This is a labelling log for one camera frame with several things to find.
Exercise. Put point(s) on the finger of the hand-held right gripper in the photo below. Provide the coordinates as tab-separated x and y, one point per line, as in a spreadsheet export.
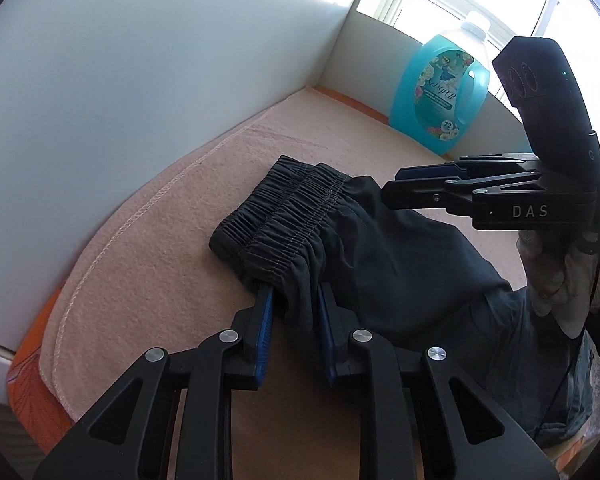
425	172
410	196

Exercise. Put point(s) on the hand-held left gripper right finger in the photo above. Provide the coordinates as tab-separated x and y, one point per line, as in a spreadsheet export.
326	332

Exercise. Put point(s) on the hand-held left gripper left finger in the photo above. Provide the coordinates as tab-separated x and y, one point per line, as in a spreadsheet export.
262	340

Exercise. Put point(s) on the dark grey pants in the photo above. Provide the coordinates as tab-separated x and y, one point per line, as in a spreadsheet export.
405	270

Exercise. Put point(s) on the person's right hand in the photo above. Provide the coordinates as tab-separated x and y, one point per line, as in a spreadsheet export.
565	280

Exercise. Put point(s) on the blue detergent jug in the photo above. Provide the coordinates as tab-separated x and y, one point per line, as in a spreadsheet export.
430	85

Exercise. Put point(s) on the pink terry blanket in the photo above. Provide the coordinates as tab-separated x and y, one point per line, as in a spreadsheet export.
180	185

